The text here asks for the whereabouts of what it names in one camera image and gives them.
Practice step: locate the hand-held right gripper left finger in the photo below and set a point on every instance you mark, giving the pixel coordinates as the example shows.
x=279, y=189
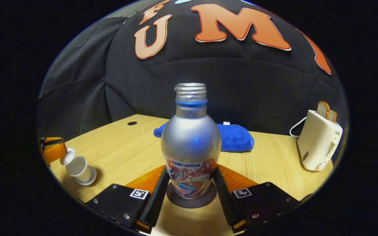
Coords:
x=157, y=196

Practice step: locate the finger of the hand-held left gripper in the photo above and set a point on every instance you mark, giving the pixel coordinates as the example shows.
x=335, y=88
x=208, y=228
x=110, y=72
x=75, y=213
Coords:
x=54, y=150

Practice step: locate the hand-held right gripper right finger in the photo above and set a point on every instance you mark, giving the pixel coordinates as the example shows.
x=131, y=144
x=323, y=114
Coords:
x=223, y=200

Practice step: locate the white teacup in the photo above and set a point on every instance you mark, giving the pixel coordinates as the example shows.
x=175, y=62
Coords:
x=79, y=168

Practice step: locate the dark round coaster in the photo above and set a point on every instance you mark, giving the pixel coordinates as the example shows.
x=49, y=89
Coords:
x=192, y=202

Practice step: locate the silver water bottle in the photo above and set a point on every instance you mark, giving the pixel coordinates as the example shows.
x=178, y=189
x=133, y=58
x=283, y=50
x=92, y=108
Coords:
x=190, y=141

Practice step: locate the white saucer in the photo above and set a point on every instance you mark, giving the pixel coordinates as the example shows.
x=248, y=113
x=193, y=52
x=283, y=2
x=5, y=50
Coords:
x=92, y=178

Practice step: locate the blue towel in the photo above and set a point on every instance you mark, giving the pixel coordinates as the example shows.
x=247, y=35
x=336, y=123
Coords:
x=238, y=137

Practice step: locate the white toaster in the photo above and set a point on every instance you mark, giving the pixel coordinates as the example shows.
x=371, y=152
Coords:
x=317, y=144

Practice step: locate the bread slice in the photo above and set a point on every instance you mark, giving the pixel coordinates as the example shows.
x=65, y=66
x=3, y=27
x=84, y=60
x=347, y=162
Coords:
x=332, y=116
x=323, y=109

